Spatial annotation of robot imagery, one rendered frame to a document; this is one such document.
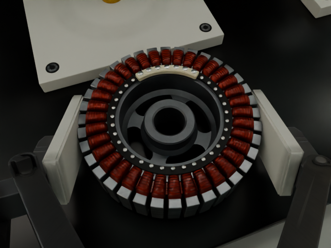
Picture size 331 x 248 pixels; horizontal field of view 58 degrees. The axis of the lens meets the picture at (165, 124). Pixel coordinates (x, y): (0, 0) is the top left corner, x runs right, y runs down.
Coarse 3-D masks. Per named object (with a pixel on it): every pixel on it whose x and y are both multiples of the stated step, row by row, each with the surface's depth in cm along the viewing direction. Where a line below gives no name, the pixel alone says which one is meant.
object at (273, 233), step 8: (328, 208) 21; (328, 216) 21; (280, 224) 21; (328, 224) 21; (264, 232) 20; (272, 232) 20; (280, 232) 20; (328, 232) 20; (240, 240) 20; (248, 240) 20; (256, 240) 20; (264, 240) 20; (272, 240) 20; (320, 240) 20; (328, 240) 20
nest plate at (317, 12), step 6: (306, 0) 27; (312, 0) 27; (318, 0) 26; (324, 0) 26; (330, 0) 26; (306, 6) 27; (312, 6) 27; (318, 6) 26; (324, 6) 26; (330, 6) 26; (312, 12) 27; (318, 12) 26; (324, 12) 27; (330, 12) 27
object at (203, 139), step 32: (128, 64) 20; (160, 64) 20; (192, 64) 20; (96, 96) 18; (128, 96) 19; (160, 96) 21; (192, 96) 21; (224, 96) 19; (96, 128) 17; (128, 128) 20; (192, 128) 18; (224, 128) 18; (256, 128) 18; (96, 160) 17; (128, 160) 17; (160, 160) 19; (192, 160) 17; (224, 160) 16; (128, 192) 16; (160, 192) 16; (192, 192) 16; (224, 192) 16
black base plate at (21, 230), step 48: (0, 0) 28; (240, 0) 28; (288, 0) 28; (0, 48) 25; (240, 48) 25; (288, 48) 25; (0, 96) 23; (48, 96) 23; (288, 96) 23; (0, 144) 21; (144, 144) 21; (96, 192) 19; (240, 192) 19; (96, 240) 18; (144, 240) 18; (192, 240) 18
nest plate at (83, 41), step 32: (32, 0) 26; (64, 0) 26; (96, 0) 26; (128, 0) 26; (160, 0) 26; (192, 0) 26; (32, 32) 24; (64, 32) 24; (96, 32) 24; (128, 32) 24; (160, 32) 24; (192, 32) 24; (64, 64) 23; (96, 64) 23
